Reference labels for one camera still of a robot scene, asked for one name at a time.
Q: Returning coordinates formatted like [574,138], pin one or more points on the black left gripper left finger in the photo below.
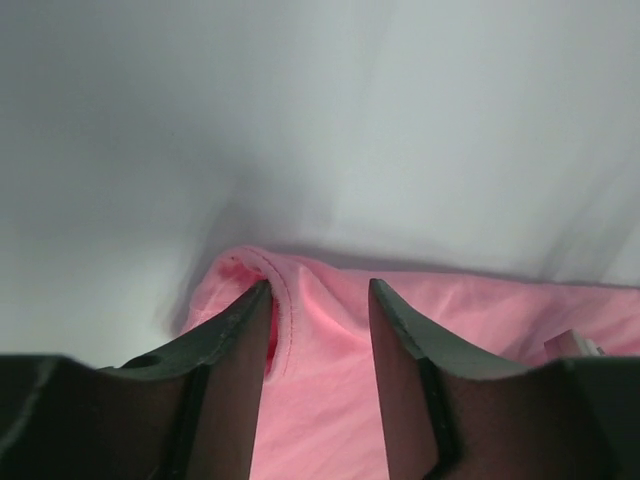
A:
[186,410]

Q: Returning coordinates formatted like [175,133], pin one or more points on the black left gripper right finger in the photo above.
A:
[451,410]

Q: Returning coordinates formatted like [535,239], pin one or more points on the pink t shirt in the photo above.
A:
[319,413]

